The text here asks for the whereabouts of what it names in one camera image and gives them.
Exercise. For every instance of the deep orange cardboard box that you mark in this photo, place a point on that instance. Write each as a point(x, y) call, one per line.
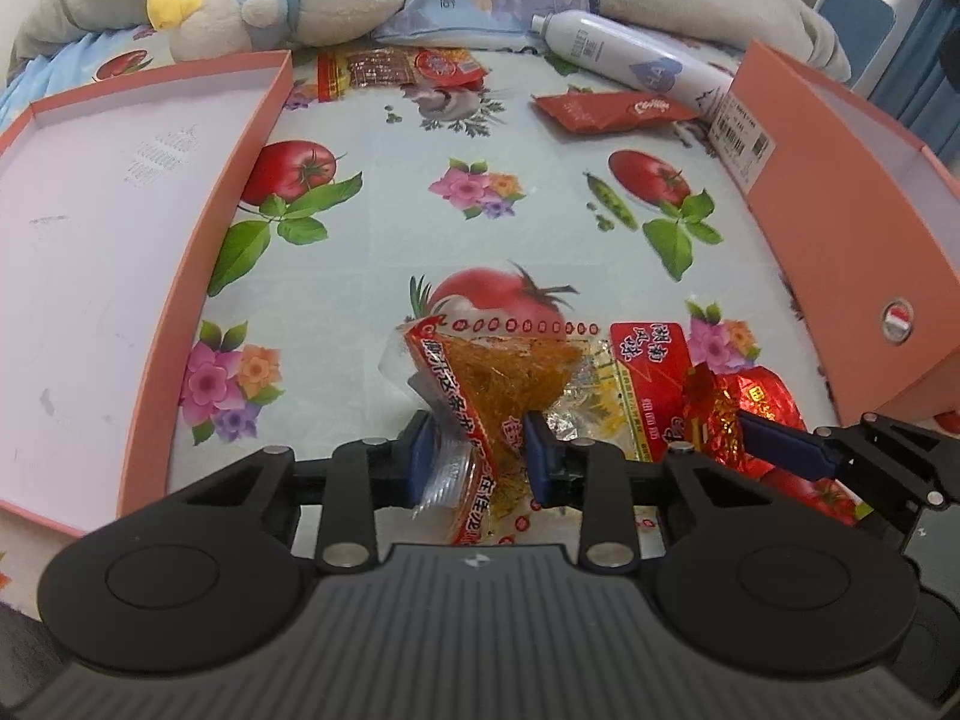
point(840, 240)

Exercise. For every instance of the fruit printed mat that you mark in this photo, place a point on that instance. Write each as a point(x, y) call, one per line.
point(420, 240)

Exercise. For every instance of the white spray bottle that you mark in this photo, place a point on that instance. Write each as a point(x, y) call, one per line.
point(615, 45)

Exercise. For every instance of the blue curtain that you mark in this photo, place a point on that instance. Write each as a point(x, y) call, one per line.
point(934, 67)

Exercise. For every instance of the grey duvet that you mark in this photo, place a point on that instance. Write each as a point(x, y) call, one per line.
point(712, 0)

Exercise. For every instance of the flat red sauce packet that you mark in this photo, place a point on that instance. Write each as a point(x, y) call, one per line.
point(600, 111)

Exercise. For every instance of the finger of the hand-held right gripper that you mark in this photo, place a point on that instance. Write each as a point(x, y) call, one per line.
point(787, 446)

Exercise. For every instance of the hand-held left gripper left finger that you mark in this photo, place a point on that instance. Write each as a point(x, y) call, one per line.
point(421, 457)

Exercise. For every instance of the clear red-edged noodle packet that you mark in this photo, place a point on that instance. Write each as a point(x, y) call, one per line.
point(495, 375)

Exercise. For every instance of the white and blue plush toy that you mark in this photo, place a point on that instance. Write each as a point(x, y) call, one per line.
point(322, 7)

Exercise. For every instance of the red clear meat snack packet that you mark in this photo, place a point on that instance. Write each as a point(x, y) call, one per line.
point(375, 71)

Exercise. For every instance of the red packet with yellow print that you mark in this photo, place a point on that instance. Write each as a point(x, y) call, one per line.
point(652, 367)

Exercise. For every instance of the red gold foil wrapper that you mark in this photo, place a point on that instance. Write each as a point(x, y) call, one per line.
point(757, 397)

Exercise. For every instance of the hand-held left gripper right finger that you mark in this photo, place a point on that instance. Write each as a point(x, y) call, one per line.
point(540, 457)

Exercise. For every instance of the blue chair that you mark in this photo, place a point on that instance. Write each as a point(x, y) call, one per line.
point(855, 15)

